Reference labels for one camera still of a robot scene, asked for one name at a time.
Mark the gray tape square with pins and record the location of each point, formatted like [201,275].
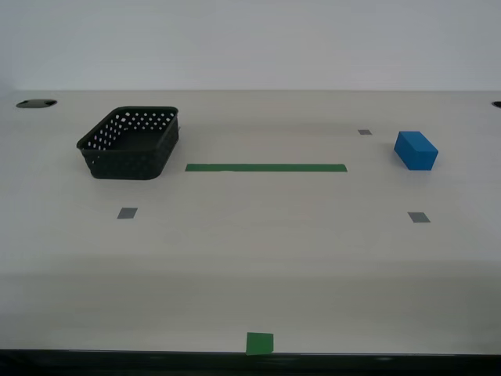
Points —
[364,132]
[419,217]
[127,213]

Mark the green flat block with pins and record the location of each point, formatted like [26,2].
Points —
[266,168]

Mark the black perforated plastic basket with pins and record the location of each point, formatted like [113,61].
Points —
[129,166]

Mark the small green tape square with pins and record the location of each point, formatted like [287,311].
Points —
[259,343]

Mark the blue rectangular block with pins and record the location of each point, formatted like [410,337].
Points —
[415,152]

